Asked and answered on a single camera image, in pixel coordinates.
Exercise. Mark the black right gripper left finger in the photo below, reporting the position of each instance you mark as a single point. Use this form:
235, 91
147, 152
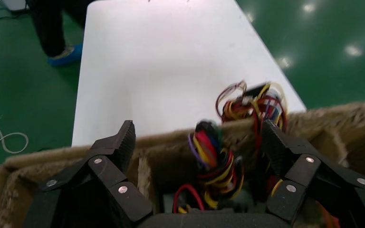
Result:
119, 148

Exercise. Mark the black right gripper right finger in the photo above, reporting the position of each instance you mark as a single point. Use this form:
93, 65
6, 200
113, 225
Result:
277, 148

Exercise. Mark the brown cardboard divider box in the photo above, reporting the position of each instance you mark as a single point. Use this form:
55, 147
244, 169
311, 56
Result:
343, 119

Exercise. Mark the person in black trousers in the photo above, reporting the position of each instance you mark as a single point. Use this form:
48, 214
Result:
50, 28

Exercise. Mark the white device on floor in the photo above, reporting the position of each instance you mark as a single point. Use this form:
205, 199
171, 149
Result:
14, 3

